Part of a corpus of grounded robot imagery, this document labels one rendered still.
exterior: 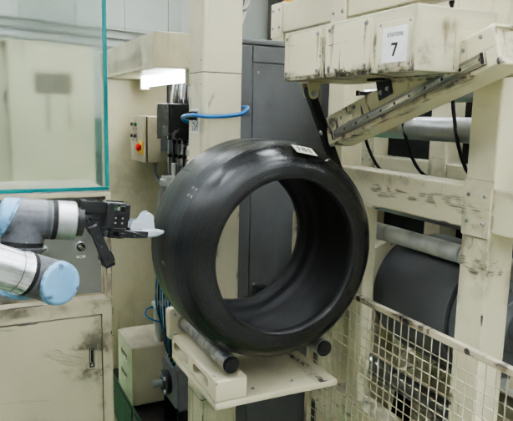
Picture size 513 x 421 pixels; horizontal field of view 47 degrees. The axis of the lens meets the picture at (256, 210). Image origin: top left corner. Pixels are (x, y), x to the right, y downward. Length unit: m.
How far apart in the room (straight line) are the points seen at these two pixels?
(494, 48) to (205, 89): 0.82
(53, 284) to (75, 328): 0.88
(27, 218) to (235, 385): 0.66
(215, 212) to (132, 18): 10.98
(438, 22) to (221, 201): 0.63
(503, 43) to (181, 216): 0.82
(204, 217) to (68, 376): 0.98
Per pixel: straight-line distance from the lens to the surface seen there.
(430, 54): 1.43
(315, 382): 1.72
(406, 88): 1.62
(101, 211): 1.43
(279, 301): 1.86
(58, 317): 2.12
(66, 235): 1.41
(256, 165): 1.44
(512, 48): 1.47
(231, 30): 1.85
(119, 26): 12.12
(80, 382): 2.22
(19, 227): 1.39
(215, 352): 1.61
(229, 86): 1.83
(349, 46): 1.60
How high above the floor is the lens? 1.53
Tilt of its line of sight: 9 degrees down
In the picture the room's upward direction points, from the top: 1 degrees clockwise
